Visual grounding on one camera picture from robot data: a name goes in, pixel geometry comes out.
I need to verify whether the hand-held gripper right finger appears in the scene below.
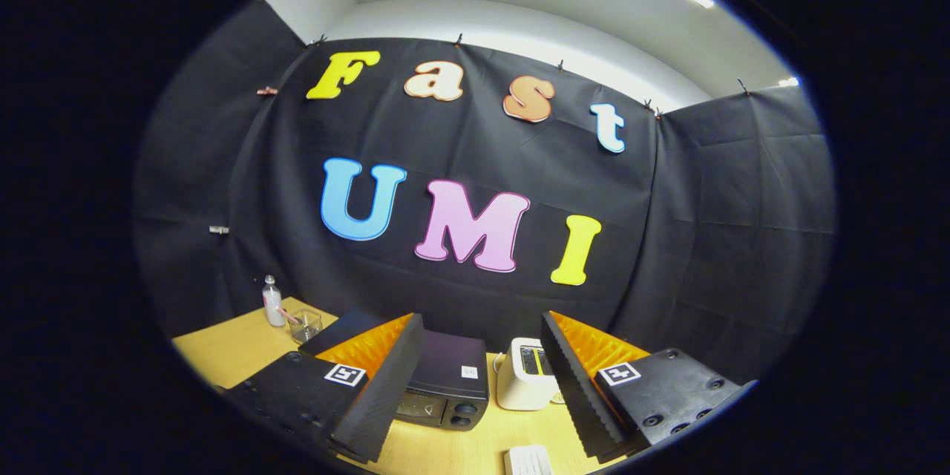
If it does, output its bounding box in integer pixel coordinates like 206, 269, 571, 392
540, 311, 758, 464

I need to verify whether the black toaster oven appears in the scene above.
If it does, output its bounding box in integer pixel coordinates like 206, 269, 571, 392
298, 308, 491, 431

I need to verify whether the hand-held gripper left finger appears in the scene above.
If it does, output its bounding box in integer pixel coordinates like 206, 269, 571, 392
223, 313, 425, 464

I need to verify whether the black backdrop cloth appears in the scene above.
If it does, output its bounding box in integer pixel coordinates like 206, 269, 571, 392
132, 0, 838, 387

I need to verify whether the clear glass cup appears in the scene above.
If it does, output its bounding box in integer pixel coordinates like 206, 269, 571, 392
286, 308, 324, 345

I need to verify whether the white ribbed plate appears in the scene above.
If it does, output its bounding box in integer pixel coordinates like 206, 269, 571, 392
505, 445, 554, 475

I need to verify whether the small clear bottle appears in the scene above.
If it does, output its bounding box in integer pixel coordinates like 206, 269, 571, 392
262, 275, 286, 328

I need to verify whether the white toaster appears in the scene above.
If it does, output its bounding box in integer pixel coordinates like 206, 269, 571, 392
494, 337, 566, 411

